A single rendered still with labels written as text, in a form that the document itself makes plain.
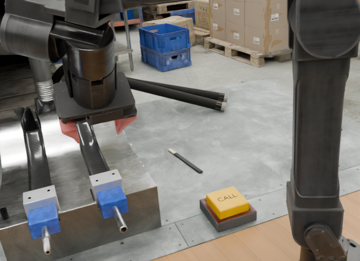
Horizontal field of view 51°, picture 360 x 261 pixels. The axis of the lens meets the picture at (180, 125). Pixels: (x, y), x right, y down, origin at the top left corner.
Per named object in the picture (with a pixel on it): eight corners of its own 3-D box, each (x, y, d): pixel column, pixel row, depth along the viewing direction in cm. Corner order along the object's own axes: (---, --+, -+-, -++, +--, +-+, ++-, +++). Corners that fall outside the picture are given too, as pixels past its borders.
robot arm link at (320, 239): (305, 228, 48) (353, 229, 47) (295, 187, 55) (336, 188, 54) (301, 266, 50) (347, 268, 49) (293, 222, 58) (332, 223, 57)
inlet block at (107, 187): (141, 238, 58) (137, 209, 56) (109, 248, 57) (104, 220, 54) (121, 194, 69) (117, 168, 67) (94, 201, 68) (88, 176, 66)
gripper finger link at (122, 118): (82, 121, 62) (76, 81, 55) (125, 112, 64) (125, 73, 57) (91, 155, 58) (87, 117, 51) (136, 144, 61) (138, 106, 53)
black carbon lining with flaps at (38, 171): (117, 187, 70) (110, 141, 66) (25, 211, 65) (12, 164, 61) (87, 120, 100) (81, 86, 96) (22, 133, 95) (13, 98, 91)
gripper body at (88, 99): (54, 92, 55) (46, 53, 49) (123, 80, 58) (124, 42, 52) (62, 127, 51) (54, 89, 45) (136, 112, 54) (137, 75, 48)
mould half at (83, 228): (162, 226, 70) (154, 163, 64) (11, 274, 62) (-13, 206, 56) (106, 126, 113) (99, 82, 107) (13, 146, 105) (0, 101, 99)
